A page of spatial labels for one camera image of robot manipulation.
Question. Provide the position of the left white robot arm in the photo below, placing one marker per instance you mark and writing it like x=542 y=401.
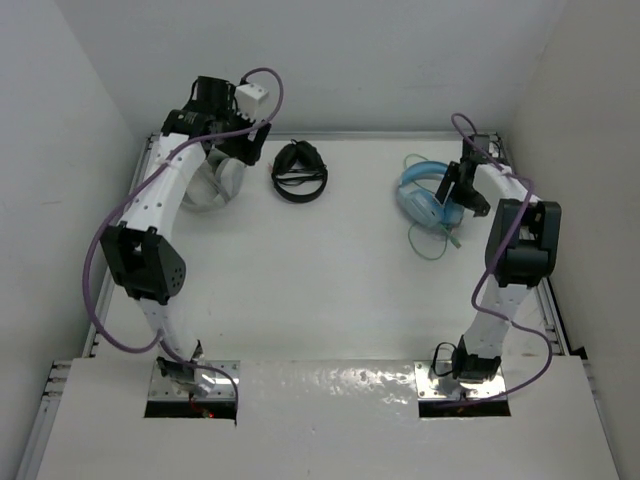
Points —
x=201 y=154

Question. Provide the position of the black headphones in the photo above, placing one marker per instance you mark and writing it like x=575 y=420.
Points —
x=298 y=162

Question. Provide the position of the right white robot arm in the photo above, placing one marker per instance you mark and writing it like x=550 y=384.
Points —
x=521 y=251

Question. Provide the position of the light blue headphones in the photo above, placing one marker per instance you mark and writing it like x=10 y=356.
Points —
x=420 y=203

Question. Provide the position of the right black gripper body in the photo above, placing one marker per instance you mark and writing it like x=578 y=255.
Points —
x=461 y=190

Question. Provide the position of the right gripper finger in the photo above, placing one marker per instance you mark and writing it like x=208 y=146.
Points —
x=478 y=205
x=448 y=181

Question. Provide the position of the white front cover board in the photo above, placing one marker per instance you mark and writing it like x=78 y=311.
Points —
x=323 y=420

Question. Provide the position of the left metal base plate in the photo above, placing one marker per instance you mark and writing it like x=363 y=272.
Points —
x=171 y=381

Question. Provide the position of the metal base plate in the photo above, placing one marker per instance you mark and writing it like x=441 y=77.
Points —
x=433 y=388
x=171 y=381

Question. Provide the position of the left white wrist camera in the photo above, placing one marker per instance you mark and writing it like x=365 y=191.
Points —
x=250 y=98

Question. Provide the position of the grey white headphones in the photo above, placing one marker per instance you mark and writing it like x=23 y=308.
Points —
x=215 y=183

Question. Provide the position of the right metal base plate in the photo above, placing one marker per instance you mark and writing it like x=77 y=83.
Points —
x=433 y=388

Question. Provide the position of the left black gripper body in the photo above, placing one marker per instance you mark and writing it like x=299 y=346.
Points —
x=230 y=119

